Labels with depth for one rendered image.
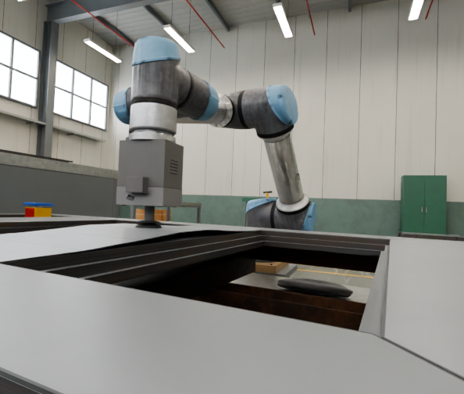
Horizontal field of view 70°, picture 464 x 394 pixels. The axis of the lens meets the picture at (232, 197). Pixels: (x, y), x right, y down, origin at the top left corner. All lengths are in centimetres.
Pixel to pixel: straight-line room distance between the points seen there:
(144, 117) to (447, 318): 46
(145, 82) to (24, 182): 90
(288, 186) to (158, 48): 66
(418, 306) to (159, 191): 39
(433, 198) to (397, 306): 982
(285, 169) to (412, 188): 896
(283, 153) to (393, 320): 88
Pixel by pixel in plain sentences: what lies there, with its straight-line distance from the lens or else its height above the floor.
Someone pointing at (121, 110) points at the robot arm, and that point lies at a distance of 74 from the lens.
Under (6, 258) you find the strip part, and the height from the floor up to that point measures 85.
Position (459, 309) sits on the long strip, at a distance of 22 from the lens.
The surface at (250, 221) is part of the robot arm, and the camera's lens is 123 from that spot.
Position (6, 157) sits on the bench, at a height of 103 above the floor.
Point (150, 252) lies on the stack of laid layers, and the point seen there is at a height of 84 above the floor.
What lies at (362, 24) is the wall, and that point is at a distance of 1191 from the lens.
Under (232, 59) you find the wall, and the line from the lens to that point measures 1236.
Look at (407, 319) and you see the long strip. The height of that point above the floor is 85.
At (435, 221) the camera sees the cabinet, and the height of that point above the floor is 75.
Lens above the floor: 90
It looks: 2 degrees up
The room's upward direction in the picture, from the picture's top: 2 degrees clockwise
